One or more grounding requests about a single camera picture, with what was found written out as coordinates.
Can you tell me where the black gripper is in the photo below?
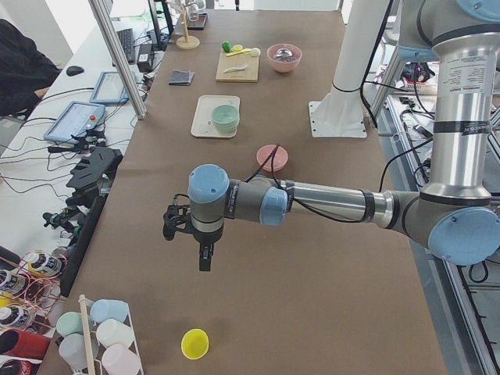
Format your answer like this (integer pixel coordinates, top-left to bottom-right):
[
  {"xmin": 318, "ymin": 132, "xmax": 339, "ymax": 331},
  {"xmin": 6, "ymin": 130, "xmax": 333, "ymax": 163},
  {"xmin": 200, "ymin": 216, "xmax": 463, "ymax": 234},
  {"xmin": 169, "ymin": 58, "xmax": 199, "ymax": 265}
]
[{"xmin": 194, "ymin": 230, "xmax": 222, "ymax": 272}]

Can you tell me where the small pink bowl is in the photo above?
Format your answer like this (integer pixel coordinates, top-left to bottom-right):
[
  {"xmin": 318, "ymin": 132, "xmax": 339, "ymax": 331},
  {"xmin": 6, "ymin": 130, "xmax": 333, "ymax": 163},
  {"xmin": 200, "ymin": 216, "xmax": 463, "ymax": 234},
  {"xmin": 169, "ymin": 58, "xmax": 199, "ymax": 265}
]
[{"xmin": 256, "ymin": 145, "xmax": 288, "ymax": 172}]

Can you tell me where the white ceramic spoon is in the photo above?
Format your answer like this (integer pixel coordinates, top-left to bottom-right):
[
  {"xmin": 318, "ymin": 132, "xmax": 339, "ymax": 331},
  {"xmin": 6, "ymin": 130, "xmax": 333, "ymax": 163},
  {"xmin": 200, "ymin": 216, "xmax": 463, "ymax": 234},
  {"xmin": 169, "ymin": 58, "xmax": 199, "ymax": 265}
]
[{"xmin": 223, "ymin": 63, "xmax": 248, "ymax": 74}]

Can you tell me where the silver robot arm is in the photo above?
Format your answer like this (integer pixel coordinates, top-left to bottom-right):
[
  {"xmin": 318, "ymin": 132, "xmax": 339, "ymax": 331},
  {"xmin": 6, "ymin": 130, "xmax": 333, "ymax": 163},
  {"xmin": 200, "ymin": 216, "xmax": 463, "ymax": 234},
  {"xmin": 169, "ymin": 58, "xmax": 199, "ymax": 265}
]
[{"xmin": 187, "ymin": 1, "xmax": 499, "ymax": 271}]

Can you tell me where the green bowl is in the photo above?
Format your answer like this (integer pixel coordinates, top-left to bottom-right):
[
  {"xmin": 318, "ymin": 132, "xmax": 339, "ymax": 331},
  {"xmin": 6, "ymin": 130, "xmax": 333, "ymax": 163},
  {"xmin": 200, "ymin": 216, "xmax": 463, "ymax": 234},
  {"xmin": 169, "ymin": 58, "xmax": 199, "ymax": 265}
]
[{"xmin": 212, "ymin": 105, "xmax": 240, "ymax": 134}]

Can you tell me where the large pink bowl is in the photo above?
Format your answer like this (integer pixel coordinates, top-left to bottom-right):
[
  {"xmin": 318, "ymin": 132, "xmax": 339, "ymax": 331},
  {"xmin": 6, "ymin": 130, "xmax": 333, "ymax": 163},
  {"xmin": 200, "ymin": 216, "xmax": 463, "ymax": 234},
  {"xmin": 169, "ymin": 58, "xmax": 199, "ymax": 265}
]
[{"xmin": 266, "ymin": 44, "xmax": 302, "ymax": 73}]

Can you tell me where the yellow plastic cup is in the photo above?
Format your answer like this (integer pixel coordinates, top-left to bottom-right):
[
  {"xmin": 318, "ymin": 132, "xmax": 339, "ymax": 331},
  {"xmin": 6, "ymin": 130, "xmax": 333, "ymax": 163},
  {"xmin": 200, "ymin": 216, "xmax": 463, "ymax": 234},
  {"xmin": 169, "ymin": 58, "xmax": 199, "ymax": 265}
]
[{"xmin": 180, "ymin": 328, "xmax": 209, "ymax": 360}]

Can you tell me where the blue plastic cup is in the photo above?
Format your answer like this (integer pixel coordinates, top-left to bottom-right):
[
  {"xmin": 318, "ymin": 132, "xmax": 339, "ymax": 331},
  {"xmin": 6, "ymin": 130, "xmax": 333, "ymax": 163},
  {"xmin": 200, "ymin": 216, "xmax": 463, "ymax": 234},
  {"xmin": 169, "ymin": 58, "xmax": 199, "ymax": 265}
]
[{"xmin": 90, "ymin": 299, "xmax": 129, "ymax": 323}]

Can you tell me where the cream rectangular tray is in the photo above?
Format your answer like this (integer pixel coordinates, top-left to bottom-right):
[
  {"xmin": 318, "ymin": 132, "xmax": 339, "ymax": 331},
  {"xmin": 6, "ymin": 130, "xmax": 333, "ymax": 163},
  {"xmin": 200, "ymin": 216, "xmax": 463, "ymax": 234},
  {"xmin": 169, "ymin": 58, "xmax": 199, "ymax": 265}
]
[{"xmin": 191, "ymin": 95, "xmax": 240, "ymax": 138}]

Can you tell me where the white plastic cup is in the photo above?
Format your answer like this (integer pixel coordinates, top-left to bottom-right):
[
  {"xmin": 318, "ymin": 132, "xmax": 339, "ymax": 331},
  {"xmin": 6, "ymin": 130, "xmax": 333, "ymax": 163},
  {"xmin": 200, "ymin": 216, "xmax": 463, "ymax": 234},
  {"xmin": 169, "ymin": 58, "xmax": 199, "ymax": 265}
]
[{"xmin": 95, "ymin": 319, "xmax": 134, "ymax": 348}]

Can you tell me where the black tool holder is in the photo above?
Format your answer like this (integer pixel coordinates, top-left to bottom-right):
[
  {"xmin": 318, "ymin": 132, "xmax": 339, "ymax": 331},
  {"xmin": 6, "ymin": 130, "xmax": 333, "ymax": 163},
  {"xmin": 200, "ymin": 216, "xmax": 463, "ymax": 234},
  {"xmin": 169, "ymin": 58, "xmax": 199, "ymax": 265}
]
[{"xmin": 66, "ymin": 147, "xmax": 123, "ymax": 208}]

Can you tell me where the pink plastic cup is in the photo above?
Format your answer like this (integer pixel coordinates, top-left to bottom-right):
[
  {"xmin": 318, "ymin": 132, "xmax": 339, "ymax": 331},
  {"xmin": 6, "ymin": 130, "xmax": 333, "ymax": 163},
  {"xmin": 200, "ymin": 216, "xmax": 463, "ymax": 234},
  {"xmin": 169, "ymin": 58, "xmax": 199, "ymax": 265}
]
[{"xmin": 102, "ymin": 344, "xmax": 141, "ymax": 375}]

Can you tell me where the green plastic cup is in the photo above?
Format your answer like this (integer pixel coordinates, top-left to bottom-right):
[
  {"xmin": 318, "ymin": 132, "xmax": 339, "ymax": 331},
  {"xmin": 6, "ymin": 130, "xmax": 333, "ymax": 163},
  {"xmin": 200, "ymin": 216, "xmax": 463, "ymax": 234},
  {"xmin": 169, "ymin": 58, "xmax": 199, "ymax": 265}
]
[{"xmin": 55, "ymin": 312, "xmax": 84, "ymax": 337}]

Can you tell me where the grey plastic cup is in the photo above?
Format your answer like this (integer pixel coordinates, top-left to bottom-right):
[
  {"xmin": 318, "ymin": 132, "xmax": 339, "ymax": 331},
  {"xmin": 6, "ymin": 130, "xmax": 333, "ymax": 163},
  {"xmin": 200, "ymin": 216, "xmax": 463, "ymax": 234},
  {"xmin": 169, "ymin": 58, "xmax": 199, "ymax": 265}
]
[{"xmin": 59, "ymin": 333, "xmax": 88, "ymax": 371}]

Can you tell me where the grey folded cloth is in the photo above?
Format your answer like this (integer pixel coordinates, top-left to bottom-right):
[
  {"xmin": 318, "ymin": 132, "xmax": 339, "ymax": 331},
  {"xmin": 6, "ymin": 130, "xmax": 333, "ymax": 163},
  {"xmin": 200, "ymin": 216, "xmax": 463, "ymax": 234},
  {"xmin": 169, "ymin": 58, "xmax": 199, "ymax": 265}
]
[{"xmin": 169, "ymin": 70, "xmax": 195, "ymax": 86}]

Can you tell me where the blue framed tablet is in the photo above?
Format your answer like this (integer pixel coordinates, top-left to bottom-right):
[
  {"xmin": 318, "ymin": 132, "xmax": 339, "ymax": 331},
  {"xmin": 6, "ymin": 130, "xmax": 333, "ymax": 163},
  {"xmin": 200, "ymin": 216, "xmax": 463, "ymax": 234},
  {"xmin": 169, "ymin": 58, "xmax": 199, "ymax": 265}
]
[
  {"xmin": 43, "ymin": 101, "xmax": 105, "ymax": 144},
  {"xmin": 90, "ymin": 71, "xmax": 129, "ymax": 105}
]

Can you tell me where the wooden cutting board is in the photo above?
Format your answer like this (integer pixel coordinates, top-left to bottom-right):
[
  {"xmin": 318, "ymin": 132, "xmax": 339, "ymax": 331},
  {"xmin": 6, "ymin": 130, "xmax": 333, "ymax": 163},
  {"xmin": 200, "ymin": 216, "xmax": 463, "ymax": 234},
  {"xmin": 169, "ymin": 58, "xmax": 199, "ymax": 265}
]
[{"xmin": 216, "ymin": 51, "xmax": 259, "ymax": 83}]

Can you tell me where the yellow toy knife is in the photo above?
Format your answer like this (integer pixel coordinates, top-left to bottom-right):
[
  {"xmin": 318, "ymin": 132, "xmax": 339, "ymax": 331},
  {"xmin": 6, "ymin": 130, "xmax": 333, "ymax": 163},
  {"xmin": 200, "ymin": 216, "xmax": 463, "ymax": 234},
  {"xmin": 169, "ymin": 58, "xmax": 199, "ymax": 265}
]
[{"xmin": 225, "ymin": 48, "xmax": 252, "ymax": 57}]

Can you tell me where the white toy garlic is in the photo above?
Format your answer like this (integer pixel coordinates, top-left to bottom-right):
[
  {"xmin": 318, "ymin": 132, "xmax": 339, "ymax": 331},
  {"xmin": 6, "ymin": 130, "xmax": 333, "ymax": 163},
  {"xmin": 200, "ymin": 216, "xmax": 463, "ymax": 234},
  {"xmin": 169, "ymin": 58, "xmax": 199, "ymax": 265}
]
[{"xmin": 250, "ymin": 48, "xmax": 261, "ymax": 57}]

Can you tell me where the black power adapter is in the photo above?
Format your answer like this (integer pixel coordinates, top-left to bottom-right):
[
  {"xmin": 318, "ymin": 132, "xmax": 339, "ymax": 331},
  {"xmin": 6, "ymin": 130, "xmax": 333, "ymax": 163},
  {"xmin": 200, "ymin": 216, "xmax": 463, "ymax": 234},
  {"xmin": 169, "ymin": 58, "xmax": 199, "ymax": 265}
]
[{"xmin": 137, "ymin": 43, "xmax": 154, "ymax": 73}]

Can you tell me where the wooden mug stand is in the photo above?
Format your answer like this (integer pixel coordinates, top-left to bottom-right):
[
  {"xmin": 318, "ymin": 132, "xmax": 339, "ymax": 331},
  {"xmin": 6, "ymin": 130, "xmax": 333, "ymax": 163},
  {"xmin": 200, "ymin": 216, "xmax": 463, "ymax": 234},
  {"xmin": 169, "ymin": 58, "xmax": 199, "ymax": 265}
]
[{"xmin": 174, "ymin": 1, "xmax": 200, "ymax": 50}]

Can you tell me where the red can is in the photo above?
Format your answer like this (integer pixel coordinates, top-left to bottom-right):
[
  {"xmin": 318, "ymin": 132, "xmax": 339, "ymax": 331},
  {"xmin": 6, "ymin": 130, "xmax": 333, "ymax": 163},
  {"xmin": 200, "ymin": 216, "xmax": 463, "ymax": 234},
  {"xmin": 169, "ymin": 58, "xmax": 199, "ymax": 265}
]
[{"xmin": 0, "ymin": 329, "xmax": 51, "ymax": 359}]

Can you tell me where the black computer mouse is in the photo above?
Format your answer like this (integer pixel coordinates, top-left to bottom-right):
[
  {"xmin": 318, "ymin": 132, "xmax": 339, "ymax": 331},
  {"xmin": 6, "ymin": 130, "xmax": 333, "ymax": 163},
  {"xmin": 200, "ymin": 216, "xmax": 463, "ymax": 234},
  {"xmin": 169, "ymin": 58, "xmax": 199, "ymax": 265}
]
[{"xmin": 66, "ymin": 66, "xmax": 84, "ymax": 77}]

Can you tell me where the black keyboard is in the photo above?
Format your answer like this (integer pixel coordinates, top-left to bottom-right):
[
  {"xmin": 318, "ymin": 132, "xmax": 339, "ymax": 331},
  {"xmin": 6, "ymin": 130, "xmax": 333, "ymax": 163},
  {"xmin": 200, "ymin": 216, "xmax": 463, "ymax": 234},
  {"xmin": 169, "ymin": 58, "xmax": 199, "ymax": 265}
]
[{"xmin": 116, "ymin": 28, "xmax": 135, "ymax": 64}]

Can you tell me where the dark tray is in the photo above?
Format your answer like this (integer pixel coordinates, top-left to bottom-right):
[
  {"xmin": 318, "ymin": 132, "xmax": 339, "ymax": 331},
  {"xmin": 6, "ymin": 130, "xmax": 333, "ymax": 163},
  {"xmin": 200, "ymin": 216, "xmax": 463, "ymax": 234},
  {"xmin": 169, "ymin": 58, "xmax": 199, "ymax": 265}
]
[{"xmin": 187, "ymin": 12, "xmax": 208, "ymax": 30}]

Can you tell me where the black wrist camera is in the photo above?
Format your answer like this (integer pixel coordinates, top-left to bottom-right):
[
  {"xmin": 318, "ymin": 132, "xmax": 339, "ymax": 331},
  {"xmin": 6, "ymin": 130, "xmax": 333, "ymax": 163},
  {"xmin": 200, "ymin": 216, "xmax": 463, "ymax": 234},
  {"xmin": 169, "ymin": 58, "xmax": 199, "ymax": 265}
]
[{"xmin": 162, "ymin": 193, "xmax": 193, "ymax": 241}]

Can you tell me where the aluminium frame post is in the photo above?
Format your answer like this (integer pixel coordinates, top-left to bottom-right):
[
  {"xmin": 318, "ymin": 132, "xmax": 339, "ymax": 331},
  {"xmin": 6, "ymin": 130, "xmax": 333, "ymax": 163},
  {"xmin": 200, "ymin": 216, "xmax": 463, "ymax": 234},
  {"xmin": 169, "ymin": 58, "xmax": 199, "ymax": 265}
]
[{"xmin": 88, "ymin": 0, "xmax": 147, "ymax": 120}]

